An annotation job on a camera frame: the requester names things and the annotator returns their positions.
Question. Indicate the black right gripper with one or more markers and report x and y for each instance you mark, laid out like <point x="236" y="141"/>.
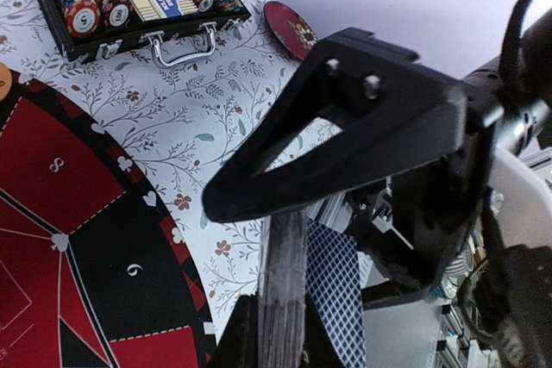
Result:
<point x="358" y="110"/>

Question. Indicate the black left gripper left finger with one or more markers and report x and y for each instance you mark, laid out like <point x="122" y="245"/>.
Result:
<point x="238" y="346"/>

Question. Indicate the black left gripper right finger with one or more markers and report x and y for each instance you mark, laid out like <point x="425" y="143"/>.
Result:
<point x="318" y="350"/>

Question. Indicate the orange big blind button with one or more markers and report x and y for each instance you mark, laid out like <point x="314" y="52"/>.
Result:
<point x="5" y="81"/>

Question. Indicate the blue checkered card deck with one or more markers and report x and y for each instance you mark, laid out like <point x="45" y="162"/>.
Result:
<point x="281" y="290"/>

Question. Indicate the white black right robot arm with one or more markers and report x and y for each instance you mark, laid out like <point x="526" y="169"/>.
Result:
<point x="530" y="62"/>

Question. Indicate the red floral round tin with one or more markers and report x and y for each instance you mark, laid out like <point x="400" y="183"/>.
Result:
<point x="292" y="31"/>

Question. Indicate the round red black poker mat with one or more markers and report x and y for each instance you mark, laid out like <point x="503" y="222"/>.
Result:
<point x="94" y="270"/>

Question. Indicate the boxed card deck in case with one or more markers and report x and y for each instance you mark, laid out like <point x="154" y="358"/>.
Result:
<point x="155" y="10"/>

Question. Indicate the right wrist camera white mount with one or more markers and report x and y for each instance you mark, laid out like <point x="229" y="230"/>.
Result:
<point x="525" y="214"/>

